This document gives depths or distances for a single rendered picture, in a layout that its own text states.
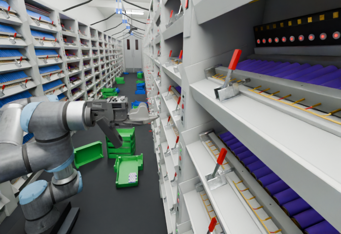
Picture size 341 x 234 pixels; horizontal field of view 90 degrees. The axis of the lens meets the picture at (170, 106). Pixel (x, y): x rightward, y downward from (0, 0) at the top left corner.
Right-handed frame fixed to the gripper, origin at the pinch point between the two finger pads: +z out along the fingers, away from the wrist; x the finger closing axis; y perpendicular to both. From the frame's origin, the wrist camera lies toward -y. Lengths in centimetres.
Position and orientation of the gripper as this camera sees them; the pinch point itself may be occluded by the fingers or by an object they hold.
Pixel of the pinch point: (154, 119)
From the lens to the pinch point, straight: 56.6
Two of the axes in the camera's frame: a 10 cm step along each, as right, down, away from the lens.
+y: 0.3, -9.5, -3.1
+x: -1.6, -3.1, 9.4
